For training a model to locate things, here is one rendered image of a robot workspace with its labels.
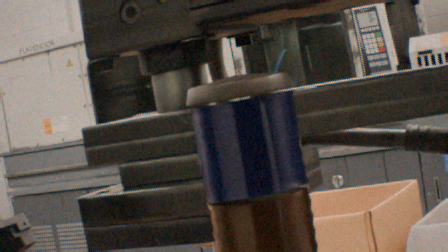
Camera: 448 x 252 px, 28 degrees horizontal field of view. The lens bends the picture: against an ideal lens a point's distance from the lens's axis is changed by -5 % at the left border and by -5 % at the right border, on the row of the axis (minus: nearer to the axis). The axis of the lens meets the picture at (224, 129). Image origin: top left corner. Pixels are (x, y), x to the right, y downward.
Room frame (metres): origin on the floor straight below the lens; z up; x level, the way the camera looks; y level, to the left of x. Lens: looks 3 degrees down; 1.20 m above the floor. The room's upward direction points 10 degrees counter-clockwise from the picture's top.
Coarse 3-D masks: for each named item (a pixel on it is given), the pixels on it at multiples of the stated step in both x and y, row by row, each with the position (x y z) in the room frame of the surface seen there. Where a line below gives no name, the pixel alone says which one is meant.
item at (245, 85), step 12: (204, 84) 0.34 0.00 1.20; (216, 84) 0.33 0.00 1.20; (228, 84) 0.33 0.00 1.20; (240, 84) 0.33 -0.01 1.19; (252, 84) 0.33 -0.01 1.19; (264, 84) 0.33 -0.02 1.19; (276, 84) 0.33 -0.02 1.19; (288, 84) 0.34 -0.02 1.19; (192, 96) 0.34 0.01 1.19; (204, 96) 0.33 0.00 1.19; (216, 96) 0.33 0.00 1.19; (228, 96) 0.33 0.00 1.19; (240, 96) 0.32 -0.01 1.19
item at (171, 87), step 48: (336, 96) 0.55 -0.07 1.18; (384, 96) 0.54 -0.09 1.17; (432, 96) 0.52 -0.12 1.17; (96, 144) 0.62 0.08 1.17; (144, 144) 0.60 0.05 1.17; (192, 144) 0.59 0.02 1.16; (96, 192) 0.60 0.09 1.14; (144, 192) 0.57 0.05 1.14; (192, 192) 0.55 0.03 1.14; (96, 240) 0.58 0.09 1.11; (144, 240) 0.57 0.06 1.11; (192, 240) 0.55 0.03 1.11
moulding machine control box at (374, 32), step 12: (360, 12) 5.07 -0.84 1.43; (372, 12) 5.02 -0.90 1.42; (384, 12) 5.06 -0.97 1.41; (360, 24) 5.09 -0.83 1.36; (372, 24) 5.04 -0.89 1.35; (384, 24) 5.03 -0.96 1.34; (360, 36) 5.11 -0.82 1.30; (372, 36) 5.06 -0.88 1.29; (384, 36) 5.02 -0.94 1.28; (372, 48) 5.08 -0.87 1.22; (384, 48) 5.03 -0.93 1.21; (372, 60) 5.10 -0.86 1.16; (384, 60) 5.05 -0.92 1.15; (396, 60) 5.08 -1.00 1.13; (372, 72) 5.12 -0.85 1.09; (384, 72) 5.07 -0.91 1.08
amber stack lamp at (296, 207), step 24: (288, 192) 0.33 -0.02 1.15; (216, 216) 0.33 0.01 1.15; (240, 216) 0.33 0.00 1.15; (264, 216) 0.33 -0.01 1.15; (288, 216) 0.33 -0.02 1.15; (312, 216) 0.34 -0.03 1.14; (216, 240) 0.34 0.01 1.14; (240, 240) 0.33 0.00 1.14; (264, 240) 0.33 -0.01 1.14; (288, 240) 0.33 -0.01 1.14; (312, 240) 0.34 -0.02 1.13
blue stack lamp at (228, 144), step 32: (256, 96) 0.34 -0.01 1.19; (288, 96) 0.34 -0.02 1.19; (224, 128) 0.33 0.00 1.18; (256, 128) 0.33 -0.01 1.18; (288, 128) 0.33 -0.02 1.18; (224, 160) 0.33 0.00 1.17; (256, 160) 0.33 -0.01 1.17; (288, 160) 0.33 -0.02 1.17; (224, 192) 0.33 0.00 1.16; (256, 192) 0.33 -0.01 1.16
